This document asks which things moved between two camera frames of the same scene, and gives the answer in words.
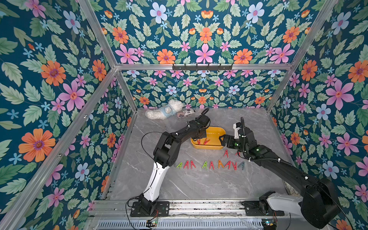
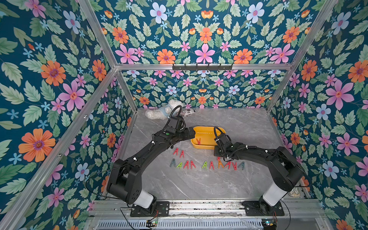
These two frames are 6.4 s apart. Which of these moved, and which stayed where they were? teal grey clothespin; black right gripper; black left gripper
Moved: black left gripper; black right gripper
Stayed: teal grey clothespin
